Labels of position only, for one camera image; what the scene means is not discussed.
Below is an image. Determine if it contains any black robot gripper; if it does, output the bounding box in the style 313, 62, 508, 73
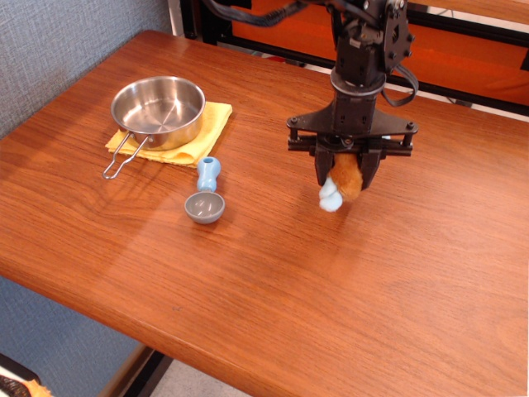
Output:
287, 86, 418, 190

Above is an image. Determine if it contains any blue and orange stuffed animal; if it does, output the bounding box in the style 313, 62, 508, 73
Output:
319, 153, 363, 213

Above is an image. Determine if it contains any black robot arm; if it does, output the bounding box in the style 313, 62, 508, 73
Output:
287, 1, 419, 189

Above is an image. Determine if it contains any yellow folded cloth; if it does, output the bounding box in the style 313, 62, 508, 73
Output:
104, 101, 234, 169

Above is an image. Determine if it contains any orange fuzzy object at corner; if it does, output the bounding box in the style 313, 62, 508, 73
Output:
1, 375, 53, 397

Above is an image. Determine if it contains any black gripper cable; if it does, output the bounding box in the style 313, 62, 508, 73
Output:
380, 64, 420, 108

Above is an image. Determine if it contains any blue handled grey scoop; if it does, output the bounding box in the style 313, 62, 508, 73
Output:
184, 156, 226, 224

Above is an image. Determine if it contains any silver metal bowl with handle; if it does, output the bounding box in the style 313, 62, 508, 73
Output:
102, 76, 206, 179

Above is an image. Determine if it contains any black metal frame rail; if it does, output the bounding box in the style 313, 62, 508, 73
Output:
179, 1, 528, 115

